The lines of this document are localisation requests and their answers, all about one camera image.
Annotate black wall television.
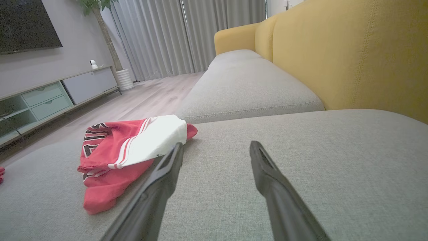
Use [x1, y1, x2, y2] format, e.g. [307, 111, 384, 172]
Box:
[0, 0, 63, 55]

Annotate large grey sofa seat cushion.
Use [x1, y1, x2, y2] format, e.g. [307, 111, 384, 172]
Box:
[0, 109, 428, 241]

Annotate thin black cabinet cable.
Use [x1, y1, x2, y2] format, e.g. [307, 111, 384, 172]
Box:
[0, 114, 25, 143]

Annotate indoor tree with thin trunk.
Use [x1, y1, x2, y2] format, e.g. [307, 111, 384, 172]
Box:
[78, 0, 124, 72]

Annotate white ribbed plant pot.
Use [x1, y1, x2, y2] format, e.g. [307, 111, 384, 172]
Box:
[115, 69, 134, 91]

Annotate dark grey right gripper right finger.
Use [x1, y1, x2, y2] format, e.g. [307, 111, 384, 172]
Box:
[249, 141, 331, 241]

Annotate grey and green TV cabinet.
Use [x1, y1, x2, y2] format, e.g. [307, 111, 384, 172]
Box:
[0, 65, 121, 149]

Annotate wide yellow sofa back cushion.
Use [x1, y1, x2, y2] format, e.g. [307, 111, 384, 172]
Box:
[273, 0, 428, 124]

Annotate grey pleated curtain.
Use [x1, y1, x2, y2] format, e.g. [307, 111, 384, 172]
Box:
[182, 0, 267, 72]
[100, 0, 194, 82]

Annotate red basketball jersey white sleeves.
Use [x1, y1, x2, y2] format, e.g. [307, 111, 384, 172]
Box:
[77, 114, 198, 215]

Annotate long grey sofa seat cushion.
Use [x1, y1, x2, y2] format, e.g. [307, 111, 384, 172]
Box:
[176, 50, 325, 124]

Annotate narrow yellow sofa back cushion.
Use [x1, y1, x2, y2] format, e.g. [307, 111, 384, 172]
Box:
[255, 15, 278, 62]

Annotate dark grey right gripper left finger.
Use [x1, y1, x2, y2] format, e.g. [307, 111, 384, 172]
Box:
[100, 143, 184, 241]

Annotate yellow sofa armrest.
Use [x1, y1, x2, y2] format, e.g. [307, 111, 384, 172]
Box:
[214, 23, 261, 56]

